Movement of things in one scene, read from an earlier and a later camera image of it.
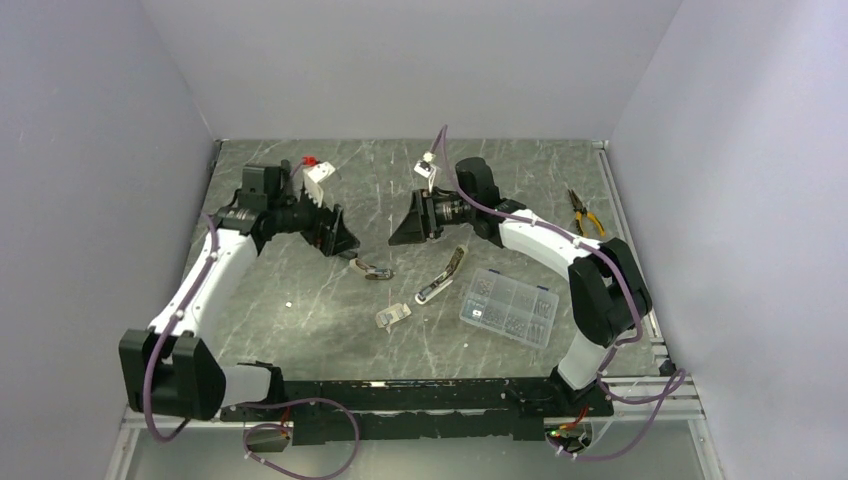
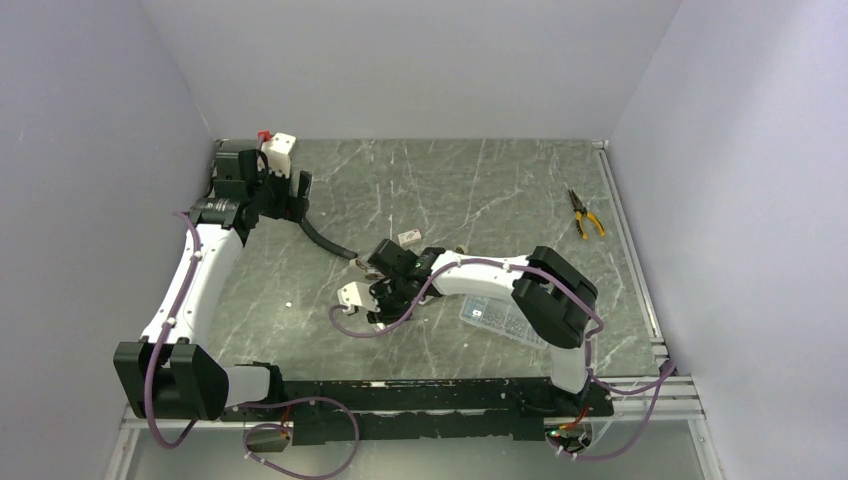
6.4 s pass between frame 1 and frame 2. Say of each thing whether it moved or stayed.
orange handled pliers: stayed
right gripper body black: moved
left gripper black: moved
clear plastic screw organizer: stayed
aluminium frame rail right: stayed
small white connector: moved
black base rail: stayed
